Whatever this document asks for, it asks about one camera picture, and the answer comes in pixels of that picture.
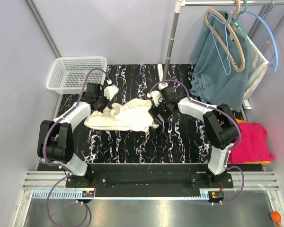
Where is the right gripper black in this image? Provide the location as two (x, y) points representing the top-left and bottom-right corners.
(148, 98), (172, 125)

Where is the light blue thick hanger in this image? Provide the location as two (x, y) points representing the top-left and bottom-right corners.
(245, 10), (279, 72)

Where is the white grey towel hanging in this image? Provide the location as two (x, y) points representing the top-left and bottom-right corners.
(243, 36), (268, 100)

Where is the pink red t shirt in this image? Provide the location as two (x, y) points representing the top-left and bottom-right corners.
(229, 122), (275, 164)

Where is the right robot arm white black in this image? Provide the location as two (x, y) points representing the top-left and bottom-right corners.
(147, 86), (240, 188)

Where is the white perforated plastic basket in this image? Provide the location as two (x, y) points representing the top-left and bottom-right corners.
(46, 56), (107, 95)

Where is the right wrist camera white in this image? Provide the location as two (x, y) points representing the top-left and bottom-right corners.
(147, 82), (168, 106)

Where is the black marble pattern mat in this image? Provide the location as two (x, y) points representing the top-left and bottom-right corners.
(73, 64), (212, 164)

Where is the green clothes hanger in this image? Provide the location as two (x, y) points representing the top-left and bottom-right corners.
(231, 0), (247, 38)

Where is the metal clothes rack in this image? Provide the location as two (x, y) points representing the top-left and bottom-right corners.
(157, 0), (284, 110)

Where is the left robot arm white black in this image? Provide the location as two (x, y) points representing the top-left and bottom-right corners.
(37, 83), (119, 187)

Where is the teal t shirt hanging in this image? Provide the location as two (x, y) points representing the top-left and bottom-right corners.
(190, 18), (251, 112)

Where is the thin blue wire hanger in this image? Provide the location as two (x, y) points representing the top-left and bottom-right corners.
(204, 9), (245, 75)

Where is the aluminium frame rail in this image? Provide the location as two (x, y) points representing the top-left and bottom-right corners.
(22, 171), (66, 190)

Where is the orange ball object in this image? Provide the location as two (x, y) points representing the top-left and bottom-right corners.
(271, 211), (282, 227)

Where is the yellow object under shirt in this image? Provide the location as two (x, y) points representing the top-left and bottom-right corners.
(231, 118), (272, 166)

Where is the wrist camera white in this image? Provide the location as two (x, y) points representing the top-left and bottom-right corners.
(104, 79), (119, 101)
(147, 82), (168, 106)

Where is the cream white t shirt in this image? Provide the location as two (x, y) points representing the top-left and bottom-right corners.
(84, 98), (159, 132)

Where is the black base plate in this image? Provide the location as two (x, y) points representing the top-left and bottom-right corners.
(65, 163), (234, 189)

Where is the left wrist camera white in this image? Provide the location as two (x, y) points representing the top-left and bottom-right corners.
(104, 79), (119, 101)

